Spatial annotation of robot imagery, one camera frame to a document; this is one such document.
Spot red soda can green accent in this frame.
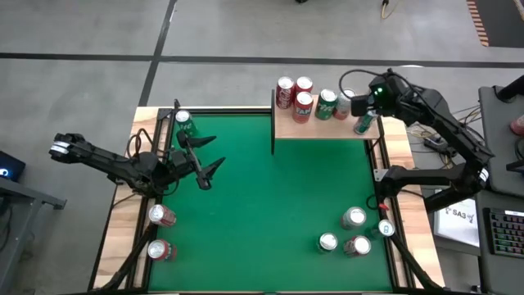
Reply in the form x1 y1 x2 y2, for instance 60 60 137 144
147 238 178 262

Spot red Coca-Cola can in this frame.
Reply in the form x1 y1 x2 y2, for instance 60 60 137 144
274 75 296 110

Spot grey desk with red item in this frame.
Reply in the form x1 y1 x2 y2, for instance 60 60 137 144
477 84 524 198

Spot black monitor stand pole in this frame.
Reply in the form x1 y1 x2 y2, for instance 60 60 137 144
496 75 524 102

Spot black floor mat striped edge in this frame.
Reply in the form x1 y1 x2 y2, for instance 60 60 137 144
465 0 524 48

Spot grey side table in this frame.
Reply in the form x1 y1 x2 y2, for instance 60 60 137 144
0 175 68 290

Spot green Sprite can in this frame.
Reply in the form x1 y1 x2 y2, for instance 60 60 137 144
174 109 198 138
314 88 339 121
317 232 339 254

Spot red white-patterned soda can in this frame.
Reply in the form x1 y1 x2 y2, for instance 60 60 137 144
342 234 373 258

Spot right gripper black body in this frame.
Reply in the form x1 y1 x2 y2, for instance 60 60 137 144
350 72 413 118

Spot backlit keyboard coloured keys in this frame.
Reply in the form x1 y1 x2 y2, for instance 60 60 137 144
484 207 524 259

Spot dark device blue light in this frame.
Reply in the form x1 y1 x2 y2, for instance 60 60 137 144
0 150 27 184

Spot green table mat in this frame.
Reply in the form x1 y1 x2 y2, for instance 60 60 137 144
147 113 393 293

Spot tangled floor cable bundle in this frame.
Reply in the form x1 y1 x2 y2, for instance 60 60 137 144
403 104 483 185

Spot yellow floor cable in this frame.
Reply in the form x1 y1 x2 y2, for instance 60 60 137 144
380 0 401 20

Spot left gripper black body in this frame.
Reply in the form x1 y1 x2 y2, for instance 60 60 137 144
161 141 210 191

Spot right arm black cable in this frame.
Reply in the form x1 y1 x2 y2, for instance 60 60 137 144
338 68 414 102

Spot black metal rig frame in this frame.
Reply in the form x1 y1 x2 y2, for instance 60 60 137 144
88 97 446 295

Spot wooden shelf black metal frame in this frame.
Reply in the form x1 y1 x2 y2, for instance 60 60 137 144
269 88 384 157

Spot grey desk with backlit keyboard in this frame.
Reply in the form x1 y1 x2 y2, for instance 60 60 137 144
473 188 524 295

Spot red Fanta can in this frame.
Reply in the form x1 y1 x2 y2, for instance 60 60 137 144
291 90 314 125
295 75 314 96

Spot red and white soda can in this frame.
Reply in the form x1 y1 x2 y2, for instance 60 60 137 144
147 203 178 229

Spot white SA3 labelled box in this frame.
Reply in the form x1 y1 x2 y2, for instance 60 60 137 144
432 197 481 248

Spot small red desk item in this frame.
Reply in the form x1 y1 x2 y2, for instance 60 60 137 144
509 114 524 137

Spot slim blue silver energy can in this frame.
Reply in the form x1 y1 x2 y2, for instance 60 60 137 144
353 109 380 135
370 219 396 241

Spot pink and white soda can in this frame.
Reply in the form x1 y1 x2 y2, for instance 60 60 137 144
340 206 368 231
332 87 356 120

